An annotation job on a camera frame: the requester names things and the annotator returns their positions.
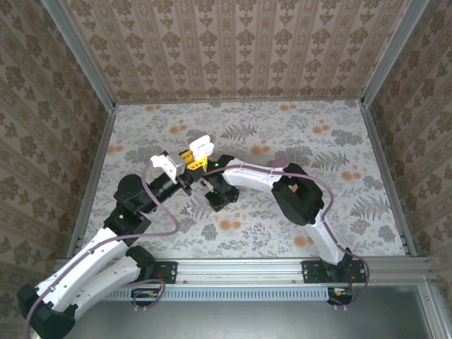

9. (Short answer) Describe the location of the aluminium frame post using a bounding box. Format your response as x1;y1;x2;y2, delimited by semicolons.
360;0;432;107
40;0;117;111

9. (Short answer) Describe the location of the thin aluminium rail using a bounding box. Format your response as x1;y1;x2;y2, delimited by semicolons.
114;98;364;106

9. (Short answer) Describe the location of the black controller board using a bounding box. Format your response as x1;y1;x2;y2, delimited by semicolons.
131;287;160;301
328;286;354;301

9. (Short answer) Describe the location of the long aluminium base rail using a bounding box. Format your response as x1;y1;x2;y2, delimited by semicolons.
52;257;439;287

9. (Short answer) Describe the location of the white earbud charging case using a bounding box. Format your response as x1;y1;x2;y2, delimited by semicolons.
189;136;215;159

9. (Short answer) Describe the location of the grey metal panel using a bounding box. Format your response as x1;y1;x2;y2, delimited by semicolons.
52;285;442;339

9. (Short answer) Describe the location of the floral printed tablecloth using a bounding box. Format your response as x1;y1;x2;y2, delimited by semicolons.
72;100;407;258

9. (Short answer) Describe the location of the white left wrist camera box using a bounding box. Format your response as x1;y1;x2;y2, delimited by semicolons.
150;150;187;180

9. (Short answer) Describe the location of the grey slotted cable duct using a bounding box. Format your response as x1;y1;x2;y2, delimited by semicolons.
112;286;331;302

